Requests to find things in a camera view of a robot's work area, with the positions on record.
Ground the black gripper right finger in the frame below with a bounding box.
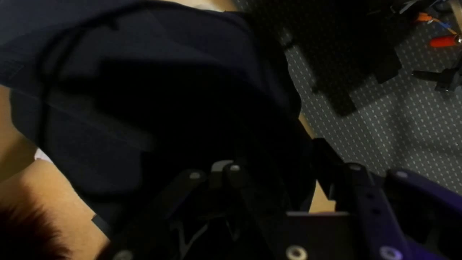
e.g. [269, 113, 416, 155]
[342, 162, 462, 260]

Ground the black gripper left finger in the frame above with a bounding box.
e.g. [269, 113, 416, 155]
[111, 159, 290, 260]

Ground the black hoodie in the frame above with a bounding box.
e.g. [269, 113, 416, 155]
[0, 0, 316, 233]

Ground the person with black hair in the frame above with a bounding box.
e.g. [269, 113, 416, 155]
[0, 0, 113, 260]

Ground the black equipment case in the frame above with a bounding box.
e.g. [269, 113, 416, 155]
[280, 0, 403, 119]

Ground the red handled tool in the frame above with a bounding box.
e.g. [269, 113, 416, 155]
[429, 34, 459, 51]

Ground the orange handled tool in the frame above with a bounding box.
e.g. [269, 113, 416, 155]
[416, 11, 458, 37]

